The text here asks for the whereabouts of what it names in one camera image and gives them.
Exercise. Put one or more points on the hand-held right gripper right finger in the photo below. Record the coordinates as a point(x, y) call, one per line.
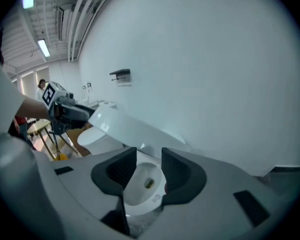
point(215, 196)

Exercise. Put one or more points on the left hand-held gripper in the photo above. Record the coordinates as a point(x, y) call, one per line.
point(49, 94)

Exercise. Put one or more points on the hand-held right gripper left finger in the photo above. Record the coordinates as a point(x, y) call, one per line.
point(90, 179)

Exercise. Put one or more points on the white plastic curved appliance part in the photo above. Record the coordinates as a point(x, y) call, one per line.
point(130, 129)

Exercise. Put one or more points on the person's left forearm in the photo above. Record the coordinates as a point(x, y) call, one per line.
point(32, 107)

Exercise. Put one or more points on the white tank toilet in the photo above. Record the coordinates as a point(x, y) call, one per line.
point(92, 139)

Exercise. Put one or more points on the white smart toilet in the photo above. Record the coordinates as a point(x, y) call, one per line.
point(145, 194)

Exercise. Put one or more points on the person's left hand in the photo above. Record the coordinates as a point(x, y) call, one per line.
point(58, 112)

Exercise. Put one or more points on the brown cardboard box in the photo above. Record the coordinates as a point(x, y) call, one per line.
point(80, 146)

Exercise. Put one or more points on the yellow plastic bucket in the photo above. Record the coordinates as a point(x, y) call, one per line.
point(60, 157)

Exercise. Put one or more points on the round wooden table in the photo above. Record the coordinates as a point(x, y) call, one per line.
point(38, 126)

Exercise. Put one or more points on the ceiling air conditioner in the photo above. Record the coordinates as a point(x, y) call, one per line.
point(63, 21)

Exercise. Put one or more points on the black wall shelf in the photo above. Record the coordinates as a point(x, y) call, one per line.
point(120, 72)

